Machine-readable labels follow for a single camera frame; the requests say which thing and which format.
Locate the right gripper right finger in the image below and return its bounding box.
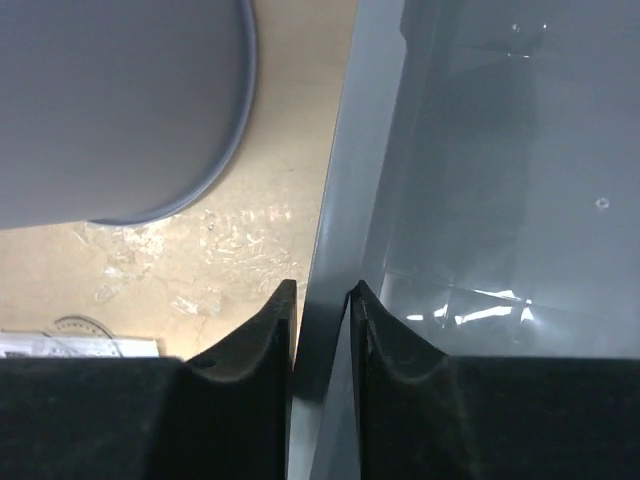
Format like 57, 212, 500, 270
350, 283, 639, 480

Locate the light grey plastic bucket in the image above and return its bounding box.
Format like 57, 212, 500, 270
1, 1, 258, 229

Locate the grey rectangular plastic crate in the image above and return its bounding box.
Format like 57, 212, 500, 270
289, 1, 639, 479

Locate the clear plastic label card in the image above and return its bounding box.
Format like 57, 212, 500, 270
1, 315, 160, 358

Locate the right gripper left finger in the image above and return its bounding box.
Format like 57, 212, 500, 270
1, 280, 296, 479

